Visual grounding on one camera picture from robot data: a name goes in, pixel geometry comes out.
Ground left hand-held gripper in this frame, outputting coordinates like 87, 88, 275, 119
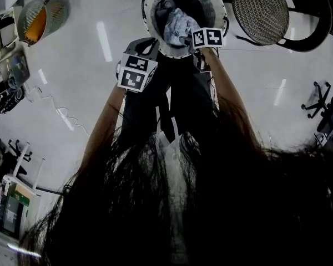
117, 37, 160, 93

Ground brown wicker chair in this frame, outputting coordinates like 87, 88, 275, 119
221, 0, 333, 52

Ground person's white shirt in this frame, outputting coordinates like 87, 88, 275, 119
155, 131, 198, 260

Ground person's right forearm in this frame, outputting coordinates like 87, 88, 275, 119
202, 47, 256, 149

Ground white slatted laundry basket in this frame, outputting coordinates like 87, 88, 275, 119
141, 0, 230, 59

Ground black office chair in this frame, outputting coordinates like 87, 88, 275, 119
301, 81, 333, 134

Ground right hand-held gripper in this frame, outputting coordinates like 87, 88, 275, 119
180, 28, 224, 73

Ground dark tablet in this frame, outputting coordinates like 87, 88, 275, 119
11, 55, 31, 81

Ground white patterned clothes garment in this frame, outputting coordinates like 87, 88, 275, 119
163, 7, 202, 45

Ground person's left forearm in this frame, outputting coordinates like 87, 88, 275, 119
79, 86, 127, 171

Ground person's dark trousers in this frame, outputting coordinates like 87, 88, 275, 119
119, 51, 220, 144

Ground black strapped device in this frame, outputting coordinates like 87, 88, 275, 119
0, 76, 26, 121

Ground small slatted basket orange lining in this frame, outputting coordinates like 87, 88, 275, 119
16, 0, 70, 47

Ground white floor cable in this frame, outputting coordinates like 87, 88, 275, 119
24, 84, 91, 135

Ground white square box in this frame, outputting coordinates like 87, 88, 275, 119
0, 23, 17, 47

